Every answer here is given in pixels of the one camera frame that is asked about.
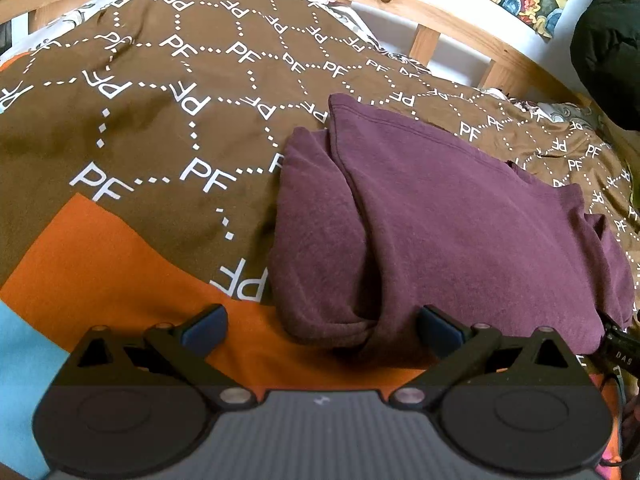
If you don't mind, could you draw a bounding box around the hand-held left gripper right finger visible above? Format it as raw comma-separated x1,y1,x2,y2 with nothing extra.
389,305,583,408

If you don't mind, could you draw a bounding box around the brown orange blue printed blanket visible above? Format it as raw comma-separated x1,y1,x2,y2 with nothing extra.
0,0,640,480

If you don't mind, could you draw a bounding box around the maroon long-sleeve sweater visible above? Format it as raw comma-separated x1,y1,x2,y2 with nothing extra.
267,92,636,367

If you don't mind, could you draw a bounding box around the black cable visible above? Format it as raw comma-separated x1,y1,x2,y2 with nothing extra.
597,365,632,465

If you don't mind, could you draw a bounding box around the wooden bed frame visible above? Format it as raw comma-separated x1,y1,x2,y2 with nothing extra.
0,0,601,107

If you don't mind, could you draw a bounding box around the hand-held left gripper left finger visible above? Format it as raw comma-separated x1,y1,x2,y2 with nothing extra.
65,304,258,408

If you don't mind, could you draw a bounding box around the black padded jacket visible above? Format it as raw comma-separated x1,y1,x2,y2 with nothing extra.
570,0,640,131

